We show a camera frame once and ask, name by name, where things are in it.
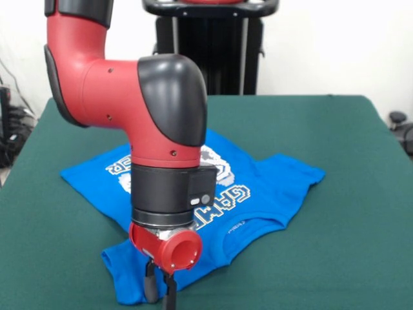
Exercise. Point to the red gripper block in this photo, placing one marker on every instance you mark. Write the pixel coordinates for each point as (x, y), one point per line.
(145, 240)

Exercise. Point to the blue printed shirt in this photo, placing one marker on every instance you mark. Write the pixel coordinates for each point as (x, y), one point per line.
(258, 200)

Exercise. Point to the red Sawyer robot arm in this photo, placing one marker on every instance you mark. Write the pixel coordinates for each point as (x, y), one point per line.
(129, 103)

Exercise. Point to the dark green table cloth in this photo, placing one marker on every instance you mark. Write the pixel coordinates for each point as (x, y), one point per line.
(355, 226)

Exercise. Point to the black upright stand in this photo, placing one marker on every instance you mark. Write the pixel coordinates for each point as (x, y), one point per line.
(4, 109)

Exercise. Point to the grey chair base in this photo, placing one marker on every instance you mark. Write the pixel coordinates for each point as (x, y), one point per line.
(397, 117)

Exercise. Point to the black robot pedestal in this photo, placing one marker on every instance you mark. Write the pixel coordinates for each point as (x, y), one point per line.
(219, 48)

